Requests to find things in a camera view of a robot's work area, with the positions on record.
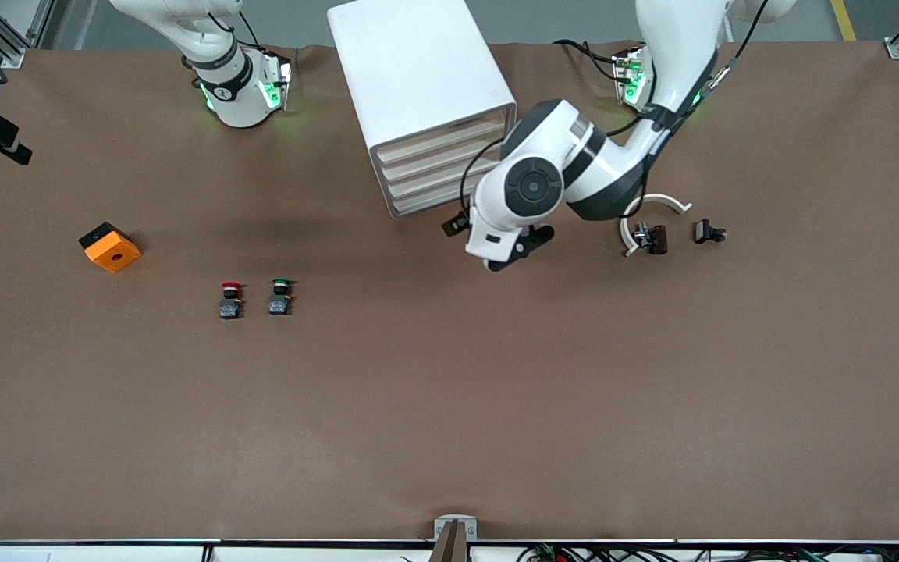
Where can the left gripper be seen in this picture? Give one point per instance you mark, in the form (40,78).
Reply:
(461,222)

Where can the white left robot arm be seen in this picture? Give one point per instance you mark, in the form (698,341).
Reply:
(535,187)

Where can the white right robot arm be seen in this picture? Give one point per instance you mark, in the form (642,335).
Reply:
(231,86)

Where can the green mushroom push button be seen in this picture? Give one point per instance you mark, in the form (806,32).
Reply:
(279,303)

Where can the red mushroom push button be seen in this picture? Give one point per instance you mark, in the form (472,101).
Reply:
(230,306)

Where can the orange box with hole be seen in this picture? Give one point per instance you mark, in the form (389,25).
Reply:
(112,251)

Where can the brown table cover mat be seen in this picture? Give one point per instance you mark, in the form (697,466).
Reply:
(449,390)

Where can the chrome valve fitting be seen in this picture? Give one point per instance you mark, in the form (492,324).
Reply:
(641,236)

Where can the brown cylindrical part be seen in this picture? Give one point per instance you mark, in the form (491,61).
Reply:
(658,240)

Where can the black square push switch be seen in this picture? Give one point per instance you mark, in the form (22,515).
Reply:
(705,232)

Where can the grey metal bracket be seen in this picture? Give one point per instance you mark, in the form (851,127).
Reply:
(456,520)

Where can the brown camera post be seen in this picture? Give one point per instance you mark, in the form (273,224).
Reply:
(451,546)

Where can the white table edge rail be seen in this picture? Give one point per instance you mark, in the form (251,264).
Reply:
(106,551)

